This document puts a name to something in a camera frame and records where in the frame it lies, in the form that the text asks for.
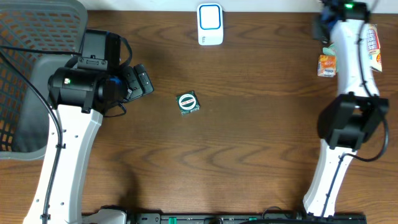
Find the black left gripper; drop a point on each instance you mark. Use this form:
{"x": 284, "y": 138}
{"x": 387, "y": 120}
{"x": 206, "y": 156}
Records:
{"x": 137, "y": 82}

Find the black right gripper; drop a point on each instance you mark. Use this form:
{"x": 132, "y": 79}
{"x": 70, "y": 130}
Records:
{"x": 319, "y": 28}

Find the light teal snack packet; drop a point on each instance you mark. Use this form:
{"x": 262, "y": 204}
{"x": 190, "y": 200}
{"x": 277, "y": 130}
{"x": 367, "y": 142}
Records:
{"x": 330, "y": 50}

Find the dark green Zam-Buk box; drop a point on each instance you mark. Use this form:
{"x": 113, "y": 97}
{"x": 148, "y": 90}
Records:
{"x": 188, "y": 103}

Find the orange tissue packet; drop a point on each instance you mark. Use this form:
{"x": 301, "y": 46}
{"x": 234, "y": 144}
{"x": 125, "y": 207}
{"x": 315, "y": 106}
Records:
{"x": 326, "y": 66}

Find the large yellow snack bag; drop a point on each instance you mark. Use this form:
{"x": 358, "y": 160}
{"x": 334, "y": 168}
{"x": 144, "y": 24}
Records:
{"x": 374, "y": 48}

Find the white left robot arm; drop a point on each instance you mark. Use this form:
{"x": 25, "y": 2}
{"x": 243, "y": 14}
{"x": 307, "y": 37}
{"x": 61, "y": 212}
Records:
{"x": 82, "y": 89}

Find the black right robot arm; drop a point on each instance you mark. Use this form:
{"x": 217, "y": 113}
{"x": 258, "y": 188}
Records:
{"x": 356, "y": 112}

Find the white barcode scanner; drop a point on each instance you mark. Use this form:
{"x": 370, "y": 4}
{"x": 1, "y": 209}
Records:
{"x": 210, "y": 24}

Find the grey plastic mesh basket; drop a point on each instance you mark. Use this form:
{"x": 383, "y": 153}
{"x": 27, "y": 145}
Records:
{"x": 37, "y": 37}

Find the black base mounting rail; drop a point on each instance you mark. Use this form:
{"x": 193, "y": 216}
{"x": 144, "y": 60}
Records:
{"x": 270, "y": 216}

